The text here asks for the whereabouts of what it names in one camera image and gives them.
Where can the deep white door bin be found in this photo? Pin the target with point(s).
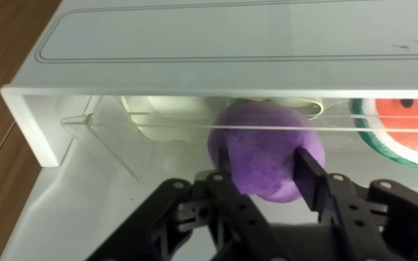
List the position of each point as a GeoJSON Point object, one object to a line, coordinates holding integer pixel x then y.
{"type": "Point", "coordinates": [218, 44]}

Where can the watermelon slice plush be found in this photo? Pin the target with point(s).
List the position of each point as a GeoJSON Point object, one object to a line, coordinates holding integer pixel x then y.
{"type": "Point", "coordinates": [407, 131]}

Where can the purple plush ball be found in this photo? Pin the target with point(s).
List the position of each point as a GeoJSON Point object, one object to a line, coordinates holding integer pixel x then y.
{"type": "Point", "coordinates": [268, 154]}

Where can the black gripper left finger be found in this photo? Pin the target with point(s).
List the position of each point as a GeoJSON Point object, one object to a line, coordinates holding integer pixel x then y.
{"type": "Point", "coordinates": [195, 227]}

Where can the brown wooden cabinet panel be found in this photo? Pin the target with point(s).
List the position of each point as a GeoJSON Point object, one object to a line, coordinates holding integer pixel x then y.
{"type": "Point", "coordinates": [1, 73]}

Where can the white fridge door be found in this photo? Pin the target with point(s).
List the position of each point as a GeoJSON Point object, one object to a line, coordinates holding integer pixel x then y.
{"type": "Point", "coordinates": [73, 218]}

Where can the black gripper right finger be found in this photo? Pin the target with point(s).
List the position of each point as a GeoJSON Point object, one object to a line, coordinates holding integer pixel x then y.
{"type": "Point", "coordinates": [388, 222]}

